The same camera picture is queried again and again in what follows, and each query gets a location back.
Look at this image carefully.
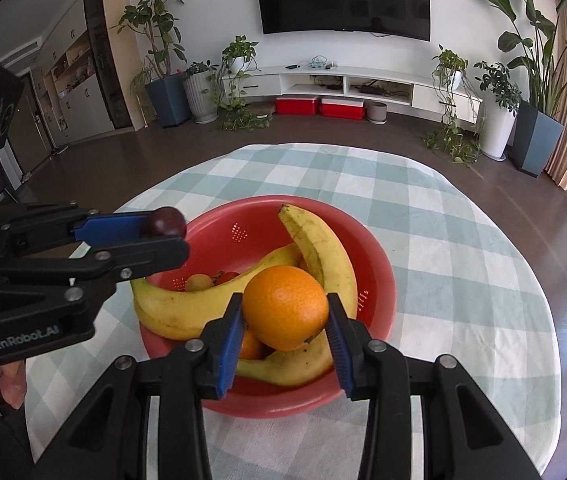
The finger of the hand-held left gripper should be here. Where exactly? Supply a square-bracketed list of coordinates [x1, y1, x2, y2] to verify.
[0, 201, 150, 257]
[0, 237, 190, 292]

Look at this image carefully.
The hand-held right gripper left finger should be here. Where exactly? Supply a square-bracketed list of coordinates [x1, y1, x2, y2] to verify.
[28, 292, 243, 480]

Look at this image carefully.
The bumpy mandarin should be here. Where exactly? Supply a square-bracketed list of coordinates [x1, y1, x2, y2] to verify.
[237, 329, 264, 361]

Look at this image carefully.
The grey-blue square planter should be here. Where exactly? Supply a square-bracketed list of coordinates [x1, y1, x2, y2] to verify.
[508, 102, 564, 178]

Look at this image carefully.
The small green plant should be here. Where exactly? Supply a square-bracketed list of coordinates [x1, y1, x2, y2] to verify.
[183, 60, 219, 78]

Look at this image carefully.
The red plastic colander bowl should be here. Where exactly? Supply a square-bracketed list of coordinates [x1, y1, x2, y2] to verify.
[133, 195, 398, 420]

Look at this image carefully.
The large bird-of-paradise plant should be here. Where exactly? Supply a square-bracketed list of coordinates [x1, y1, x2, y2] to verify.
[465, 0, 567, 116]

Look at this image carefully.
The bushy schefflera plant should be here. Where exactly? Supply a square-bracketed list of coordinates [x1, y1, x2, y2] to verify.
[474, 61, 523, 111]

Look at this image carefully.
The small round grey pot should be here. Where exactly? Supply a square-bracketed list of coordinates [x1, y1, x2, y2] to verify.
[366, 101, 389, 125]

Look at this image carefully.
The smooth orange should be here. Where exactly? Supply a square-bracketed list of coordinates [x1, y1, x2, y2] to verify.
[242, 266, 330, 352]

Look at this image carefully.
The tall white planter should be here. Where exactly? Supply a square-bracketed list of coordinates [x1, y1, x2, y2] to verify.
[481, 102, 514, 162]

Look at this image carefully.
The tall leafy tree plant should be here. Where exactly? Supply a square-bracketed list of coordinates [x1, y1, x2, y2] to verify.
[113, 0, 189, 81]

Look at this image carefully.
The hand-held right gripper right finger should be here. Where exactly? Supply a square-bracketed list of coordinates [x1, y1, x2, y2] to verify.
[326, 292, 539, 480]

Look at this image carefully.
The white ribbed planter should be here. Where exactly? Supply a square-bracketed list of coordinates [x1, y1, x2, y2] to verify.
[183, 71, 220, 125]

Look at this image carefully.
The trailing pothos plant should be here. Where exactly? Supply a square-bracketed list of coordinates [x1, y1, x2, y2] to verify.
[208, 35, 274, 133]
[423, 45, 487, 166]

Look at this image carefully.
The yellow banana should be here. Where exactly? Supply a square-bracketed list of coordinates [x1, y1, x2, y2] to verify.
[236, 204, 359, 388]
[130, 244, 304, 342]

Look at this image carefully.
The green white checked tablecloth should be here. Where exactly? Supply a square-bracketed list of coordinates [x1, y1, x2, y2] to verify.
[23, 144, 563, 480]

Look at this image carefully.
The yellow-green plum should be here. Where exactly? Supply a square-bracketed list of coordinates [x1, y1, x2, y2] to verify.
[184, 273, 215, 292]

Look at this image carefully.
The blue square planter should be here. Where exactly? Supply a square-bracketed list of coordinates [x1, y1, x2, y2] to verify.
[144, 76, 191, 128]

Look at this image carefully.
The dark purple plum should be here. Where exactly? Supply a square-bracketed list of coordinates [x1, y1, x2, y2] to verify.
[143, 206, 187, 240]

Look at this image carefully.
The white television console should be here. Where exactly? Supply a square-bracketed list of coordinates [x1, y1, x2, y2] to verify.
[243, 64, 484, 123]

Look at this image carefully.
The wooden wall cabinet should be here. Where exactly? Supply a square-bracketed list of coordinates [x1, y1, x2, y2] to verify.
[28, 0, 136, 148]

